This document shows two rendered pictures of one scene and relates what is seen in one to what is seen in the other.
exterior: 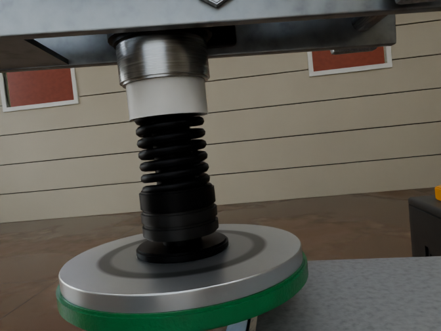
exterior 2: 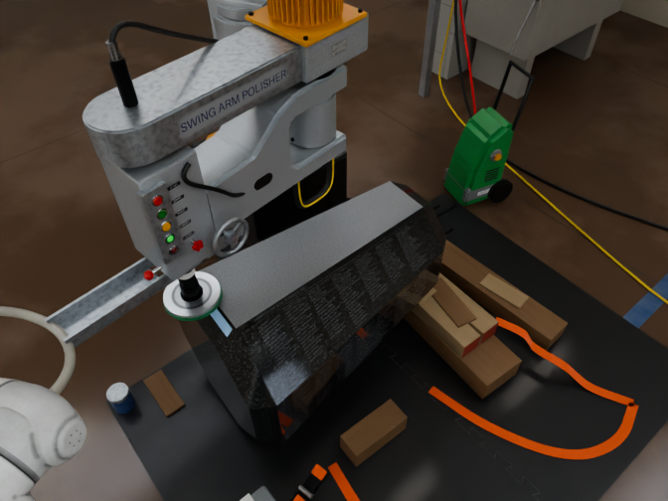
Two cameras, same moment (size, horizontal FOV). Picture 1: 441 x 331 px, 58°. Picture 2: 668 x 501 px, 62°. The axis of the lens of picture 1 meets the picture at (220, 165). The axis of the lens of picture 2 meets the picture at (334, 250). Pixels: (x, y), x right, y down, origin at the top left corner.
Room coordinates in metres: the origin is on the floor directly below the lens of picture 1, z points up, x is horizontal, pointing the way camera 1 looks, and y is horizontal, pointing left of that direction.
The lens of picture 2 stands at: (-0.93, 0.59, 2.51)
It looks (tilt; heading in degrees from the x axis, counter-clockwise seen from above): 47 degrees down; 314
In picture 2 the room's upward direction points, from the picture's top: 1 degrees counter-clockwise
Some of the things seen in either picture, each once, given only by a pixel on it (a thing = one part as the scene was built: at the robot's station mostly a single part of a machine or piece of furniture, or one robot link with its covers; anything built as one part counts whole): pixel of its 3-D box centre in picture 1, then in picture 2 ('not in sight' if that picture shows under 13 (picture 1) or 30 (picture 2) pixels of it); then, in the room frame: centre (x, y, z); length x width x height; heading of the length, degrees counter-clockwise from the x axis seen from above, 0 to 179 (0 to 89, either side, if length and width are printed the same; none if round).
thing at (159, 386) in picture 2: not in sight; (163, 393); (0.62, 0.22, 0.02); 0.25 x 0.10 x 0.01; 173
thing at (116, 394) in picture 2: not in sight; (120, 398); (0.71, 0.39, 0.08); 0.10 x 0.10 x 0.13
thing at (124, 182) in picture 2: not in sight; (184, 194); (0.36, -0.04, 1.32); 0.36 x 0.22 x 0.45; 91
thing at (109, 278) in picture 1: (184, 255); (192, 293); (0.36, 0.04, 0.87); 0.21 x 0.21 x 0.01
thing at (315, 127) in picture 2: not in sight; (310, 112); (0.37, -0.62, 1.34); 0.19 x 0.19 x 0.20
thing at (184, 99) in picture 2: not in sight; (236, 79); (0.36, -0.31, 1.62); 0.96 x 0.25 x 0.17; 91
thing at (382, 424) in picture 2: not in sight; (373, 431); (-0.28, -0.31, 0.07); 0.30 x 0.12 x 0.12; 81
